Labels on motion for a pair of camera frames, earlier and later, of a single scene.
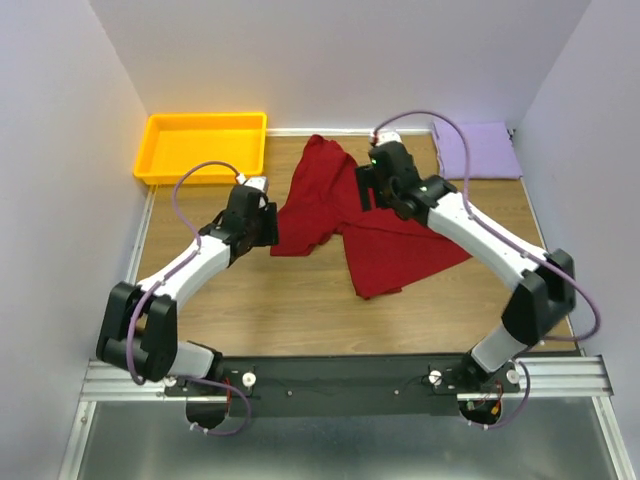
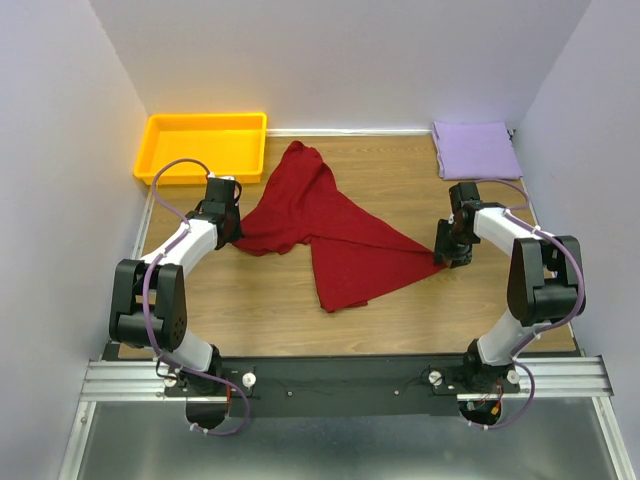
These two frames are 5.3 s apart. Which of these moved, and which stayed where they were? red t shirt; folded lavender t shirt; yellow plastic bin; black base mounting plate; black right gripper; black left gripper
Moved: black right gripper; red t shirt; black left gripper
Stayed: yellow plastic bin; folded lavender t shirt; black base mounting plate
